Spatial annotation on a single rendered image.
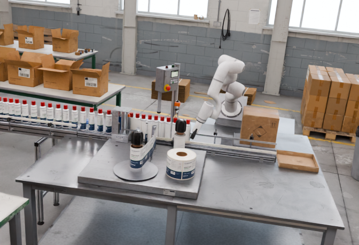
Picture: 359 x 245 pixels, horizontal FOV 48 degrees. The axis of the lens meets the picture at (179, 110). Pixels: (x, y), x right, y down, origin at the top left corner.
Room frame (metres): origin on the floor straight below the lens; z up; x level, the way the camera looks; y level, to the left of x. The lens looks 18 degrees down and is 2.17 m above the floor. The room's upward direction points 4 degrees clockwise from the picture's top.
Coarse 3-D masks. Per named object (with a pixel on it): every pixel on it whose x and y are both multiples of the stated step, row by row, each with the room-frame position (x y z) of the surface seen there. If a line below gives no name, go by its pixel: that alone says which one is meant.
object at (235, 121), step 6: (222, 96) 3.87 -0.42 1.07; (246, 96) 3.85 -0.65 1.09; (222, 102) 3.81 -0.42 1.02; (240, 102) 3.80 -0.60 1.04; (246, 102) 3.80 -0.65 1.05; (222, 114) 3.71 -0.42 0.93; (240, 114) 3.69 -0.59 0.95; (216, 120) 3.71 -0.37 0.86; (222, 120) 3.69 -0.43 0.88; (228, 120) 3.68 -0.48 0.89; (234, 120) 3.66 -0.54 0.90; (240, 120) 3.64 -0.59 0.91; (234, 126) 3.66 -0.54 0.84; (240, 126) 3.65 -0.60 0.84
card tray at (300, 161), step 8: (280, 152) 3.08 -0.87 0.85; (288, 152) 3.08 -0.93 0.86; (296, 152) 3.07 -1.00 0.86; (280, 160) 2.95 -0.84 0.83; (288, 160) 2.96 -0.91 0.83; (296, 160) 2.97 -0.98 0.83; (304, 160) 2.99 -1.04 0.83; (312, 160) 3.00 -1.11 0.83; (288, 168) 2.82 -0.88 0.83; (296, 168) 2.82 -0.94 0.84; (304, 168) 2.81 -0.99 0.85; (312, 168) 2.80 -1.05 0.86
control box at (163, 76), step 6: (162, 66) 3.18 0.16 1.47; (168, 66) 3.20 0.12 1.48; (156, 72) 3.13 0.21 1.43; (162, 72) 3.09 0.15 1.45; (168, 72) 3.10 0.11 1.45; (156, 78) 3.13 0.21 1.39; (162, 78) 3.08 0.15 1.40; (168, 78) 3.11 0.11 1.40; (174, 78) 3.16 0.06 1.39; (156, 84) 3.13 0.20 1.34; (162, 84) 3.08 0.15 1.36; (168, 84) 3.11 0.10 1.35; (174, 84) 3.16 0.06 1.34; (162, 90) 3.08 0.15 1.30
